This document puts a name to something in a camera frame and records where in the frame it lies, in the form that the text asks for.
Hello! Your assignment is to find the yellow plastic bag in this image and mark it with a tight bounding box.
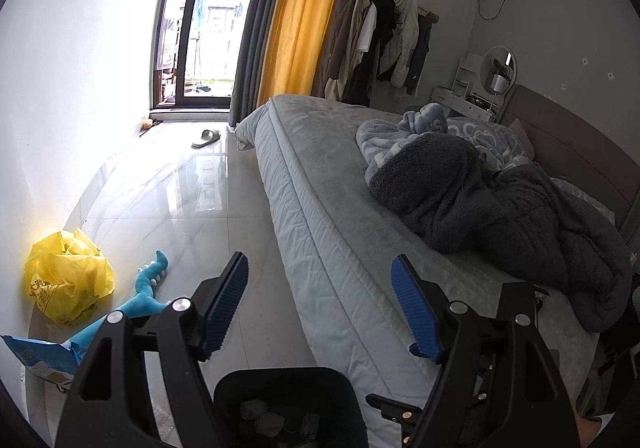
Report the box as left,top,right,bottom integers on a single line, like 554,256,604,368
23,229,115,327

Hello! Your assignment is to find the black framed balcony door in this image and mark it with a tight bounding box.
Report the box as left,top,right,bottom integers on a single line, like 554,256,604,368
152,0,250,110

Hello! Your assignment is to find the yellow curtain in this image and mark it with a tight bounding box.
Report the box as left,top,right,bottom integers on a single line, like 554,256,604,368
257,0,334,105

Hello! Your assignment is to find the white dresser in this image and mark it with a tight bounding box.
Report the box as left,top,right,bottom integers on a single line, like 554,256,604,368
431,53,499,122

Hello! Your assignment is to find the grey slipper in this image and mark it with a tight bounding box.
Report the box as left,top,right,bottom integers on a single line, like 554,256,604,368
191,129,220,150

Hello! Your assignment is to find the beige upholstered headboard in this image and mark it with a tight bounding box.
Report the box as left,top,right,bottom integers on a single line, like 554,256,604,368
497,85,639,242

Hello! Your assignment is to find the blue cloud pattern duvet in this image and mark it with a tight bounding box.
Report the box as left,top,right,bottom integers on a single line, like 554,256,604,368
356,103,534,185

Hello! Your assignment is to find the grey pillow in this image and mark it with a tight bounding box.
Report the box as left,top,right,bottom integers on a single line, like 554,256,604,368
509,119,535,161

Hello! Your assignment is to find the blue plush toy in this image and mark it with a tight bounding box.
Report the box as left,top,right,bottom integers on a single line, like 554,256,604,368
63,249,169,359

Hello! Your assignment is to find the round vanity mirror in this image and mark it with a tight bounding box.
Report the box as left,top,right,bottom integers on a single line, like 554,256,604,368
480,46,518,96

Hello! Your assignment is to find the clothes rack with garments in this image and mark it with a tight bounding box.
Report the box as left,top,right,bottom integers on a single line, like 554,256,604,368
323,0,439,106

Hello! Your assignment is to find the blue pet food bag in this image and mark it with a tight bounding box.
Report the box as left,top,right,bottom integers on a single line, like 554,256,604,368
1,334,88,390

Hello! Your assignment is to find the dark grey fleece blanket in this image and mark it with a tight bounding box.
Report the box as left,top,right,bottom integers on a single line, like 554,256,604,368
368,138,632,333

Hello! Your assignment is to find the grey bed mattress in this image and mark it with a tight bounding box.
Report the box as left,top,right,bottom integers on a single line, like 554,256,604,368
233,92,601,448

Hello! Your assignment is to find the grey curtain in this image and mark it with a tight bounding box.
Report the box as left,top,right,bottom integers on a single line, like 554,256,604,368
229,0,277,127

